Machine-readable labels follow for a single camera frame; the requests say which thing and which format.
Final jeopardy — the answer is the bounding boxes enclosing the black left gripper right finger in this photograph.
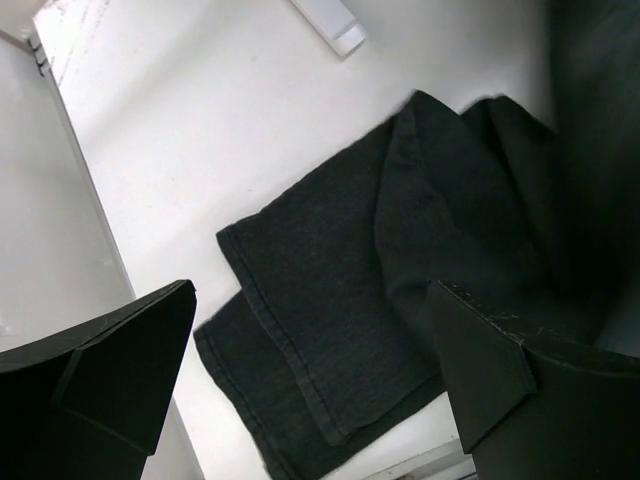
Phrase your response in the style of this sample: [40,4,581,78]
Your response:
[426,282,639,479]

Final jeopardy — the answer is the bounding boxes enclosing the black trousers on hanger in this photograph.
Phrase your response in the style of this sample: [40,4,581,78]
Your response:
[542,0,640,211]

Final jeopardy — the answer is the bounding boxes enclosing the black trousers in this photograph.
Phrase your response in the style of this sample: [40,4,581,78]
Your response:
[542,0,640,211]
[192,88,640,480]

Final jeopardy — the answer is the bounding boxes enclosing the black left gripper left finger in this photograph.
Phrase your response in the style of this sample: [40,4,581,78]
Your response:
[1,280,196,479]

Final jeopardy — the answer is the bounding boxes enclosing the grey clothes rack frame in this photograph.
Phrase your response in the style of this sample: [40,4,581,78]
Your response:
[291,0,367,58]

